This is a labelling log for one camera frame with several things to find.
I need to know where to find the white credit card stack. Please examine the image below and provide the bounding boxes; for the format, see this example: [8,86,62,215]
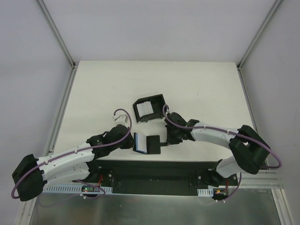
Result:
[136,101,154,117]

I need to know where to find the right electronics board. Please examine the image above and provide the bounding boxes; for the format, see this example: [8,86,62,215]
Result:
[214,189,229,196]

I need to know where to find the aluminium side rail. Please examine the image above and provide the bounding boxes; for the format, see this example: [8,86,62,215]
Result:
[237,67,269,165]
[42,63,79,157]

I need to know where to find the aluminium frame post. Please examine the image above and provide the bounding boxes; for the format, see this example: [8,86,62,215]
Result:
[236,0,284,68]
[35,0,76,68]

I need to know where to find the black card tray box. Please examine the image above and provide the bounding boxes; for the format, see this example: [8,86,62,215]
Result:
[133,94,165,123]

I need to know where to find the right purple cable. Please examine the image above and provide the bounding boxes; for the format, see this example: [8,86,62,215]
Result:
[162,104,282,169]

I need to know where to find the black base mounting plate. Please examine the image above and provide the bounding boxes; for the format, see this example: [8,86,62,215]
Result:
[45,158,269,195]

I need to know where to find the black leather card holder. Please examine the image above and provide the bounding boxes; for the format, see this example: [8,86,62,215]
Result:
[133,133,161,155]

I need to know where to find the left electronics board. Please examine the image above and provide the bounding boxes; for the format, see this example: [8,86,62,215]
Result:
[81,186,101,193]

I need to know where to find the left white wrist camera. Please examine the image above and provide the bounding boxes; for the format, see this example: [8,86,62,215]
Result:
[113,114,129,127]

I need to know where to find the left aluminium frame post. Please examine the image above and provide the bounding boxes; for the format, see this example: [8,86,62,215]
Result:
[35,0,76,68]

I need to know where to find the right aluminium side rail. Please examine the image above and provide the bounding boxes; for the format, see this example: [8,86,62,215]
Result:
[237,67,269,165]

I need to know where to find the left white cable duct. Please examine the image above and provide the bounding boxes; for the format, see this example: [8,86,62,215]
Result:
[43,184,113,195]

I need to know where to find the right white cable duct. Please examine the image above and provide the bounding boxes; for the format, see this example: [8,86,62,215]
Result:
[197,188,214,197]

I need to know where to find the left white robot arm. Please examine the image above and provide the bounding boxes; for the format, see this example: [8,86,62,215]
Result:
[11,125,134,202]

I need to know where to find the front aluminium extrusion rail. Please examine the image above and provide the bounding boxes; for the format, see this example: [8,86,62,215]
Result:
[240,170,284,189]

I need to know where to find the right aluminium frame post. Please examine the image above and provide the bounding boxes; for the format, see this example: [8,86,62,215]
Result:
[236,0,284,68]

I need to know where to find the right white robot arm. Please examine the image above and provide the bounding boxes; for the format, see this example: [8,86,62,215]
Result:
[164,112,270,185]

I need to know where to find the left aluminium side rail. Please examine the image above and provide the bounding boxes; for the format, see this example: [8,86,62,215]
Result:
[42,63,79,157]

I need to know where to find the white cable duct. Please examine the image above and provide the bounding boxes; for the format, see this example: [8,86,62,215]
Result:
[197,188,214,197]
[43,184,113,195]

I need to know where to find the electronics board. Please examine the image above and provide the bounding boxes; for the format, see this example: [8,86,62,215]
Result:
[214,189,229,196]
[81,186,101,193]

